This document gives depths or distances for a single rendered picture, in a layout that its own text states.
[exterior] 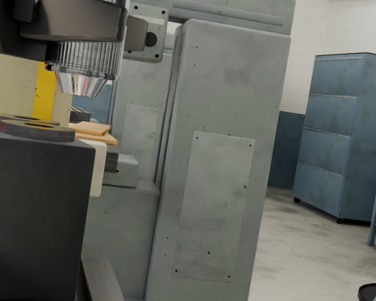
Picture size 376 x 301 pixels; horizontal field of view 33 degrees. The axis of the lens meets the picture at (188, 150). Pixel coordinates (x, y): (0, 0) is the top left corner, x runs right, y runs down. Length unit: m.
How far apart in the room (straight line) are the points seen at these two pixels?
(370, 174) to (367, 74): 1.15
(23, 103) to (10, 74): 0.10
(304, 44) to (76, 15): 9.89
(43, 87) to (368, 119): 5.89
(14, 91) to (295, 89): 8.30
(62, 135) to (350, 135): 6.95
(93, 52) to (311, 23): 9.94
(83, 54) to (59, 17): 0.02
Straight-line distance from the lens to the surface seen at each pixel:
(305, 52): 10.25
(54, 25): 0.38
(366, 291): 2.47
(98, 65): 0.39
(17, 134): 0.77
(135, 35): 0.43
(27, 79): 2.13
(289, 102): 10.16
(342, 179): 7.63
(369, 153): 7.72
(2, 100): 2.13
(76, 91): 0.40
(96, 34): 0.37
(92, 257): 0.99
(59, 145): 0.75
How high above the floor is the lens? 1.20
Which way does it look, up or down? 5 degrees down
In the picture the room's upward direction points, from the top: 9 degrees clockwise
